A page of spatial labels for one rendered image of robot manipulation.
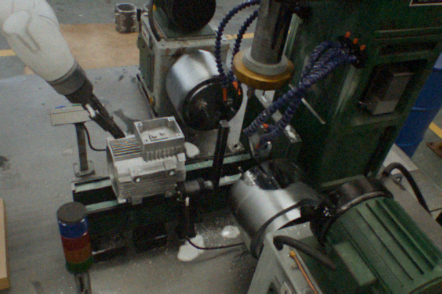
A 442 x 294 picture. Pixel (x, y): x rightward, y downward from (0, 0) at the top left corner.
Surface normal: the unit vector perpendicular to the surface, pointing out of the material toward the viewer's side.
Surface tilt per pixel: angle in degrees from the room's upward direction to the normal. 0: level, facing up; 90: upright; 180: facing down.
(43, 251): 0
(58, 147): 0
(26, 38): 77
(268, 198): 32
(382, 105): 90
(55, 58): 81
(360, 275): 0
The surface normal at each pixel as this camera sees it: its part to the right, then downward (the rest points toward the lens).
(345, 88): -0.91, 0.16
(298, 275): 0.14, -0.74
